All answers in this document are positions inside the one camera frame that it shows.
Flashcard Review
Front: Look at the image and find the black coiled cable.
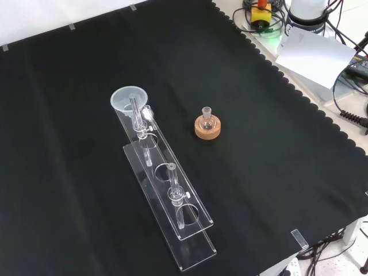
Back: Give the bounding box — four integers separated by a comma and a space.
332, 66, 368, 129

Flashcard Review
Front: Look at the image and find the clear plastic funnel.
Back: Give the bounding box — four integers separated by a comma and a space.
110, 85, 150, 124

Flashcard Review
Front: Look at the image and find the black power adapter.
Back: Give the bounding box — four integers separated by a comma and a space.
344, 54, 368, 78

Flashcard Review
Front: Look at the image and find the white table leg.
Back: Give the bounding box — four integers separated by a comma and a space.
343, 217, 363, 246

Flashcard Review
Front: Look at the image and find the black tripod leg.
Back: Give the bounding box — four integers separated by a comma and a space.
354, 30, 368, 56

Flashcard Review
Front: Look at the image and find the yellow stop button box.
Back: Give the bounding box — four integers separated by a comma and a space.
251, 0, 273, 29

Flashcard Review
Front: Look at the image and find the clear acrylic funnel stand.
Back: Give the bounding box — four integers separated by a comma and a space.
114, 94, 217, 273

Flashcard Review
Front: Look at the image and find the small round-bottom glass flask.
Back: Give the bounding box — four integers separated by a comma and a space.
200, 106, 216, 131

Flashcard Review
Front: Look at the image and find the cork ring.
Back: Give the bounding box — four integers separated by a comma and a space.
194, 114, 223, 141

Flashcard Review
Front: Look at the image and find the white power strip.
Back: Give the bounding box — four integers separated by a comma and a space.
276, 257, 302, 276

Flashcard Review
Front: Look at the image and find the black bench cloth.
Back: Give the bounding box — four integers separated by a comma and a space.
0, 0, 368, 276

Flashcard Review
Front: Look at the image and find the black cable loop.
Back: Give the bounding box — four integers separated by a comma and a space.
231, 6, 286, 37

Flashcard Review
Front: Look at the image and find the pale board sheet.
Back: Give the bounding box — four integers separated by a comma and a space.
275, 26, 357, 89

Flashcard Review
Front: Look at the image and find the clear plastic cloth clip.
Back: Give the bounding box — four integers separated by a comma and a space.
290, 229, 309, 250

